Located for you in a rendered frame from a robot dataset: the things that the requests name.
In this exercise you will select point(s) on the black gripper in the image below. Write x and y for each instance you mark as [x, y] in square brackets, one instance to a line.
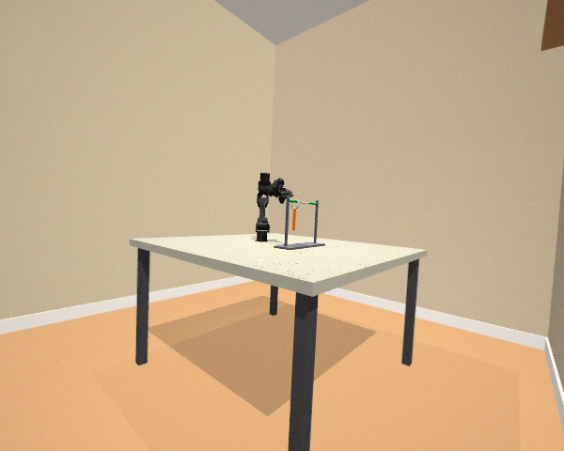
[278, 191]

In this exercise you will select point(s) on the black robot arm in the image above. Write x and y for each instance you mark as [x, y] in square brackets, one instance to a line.
[262, 202]

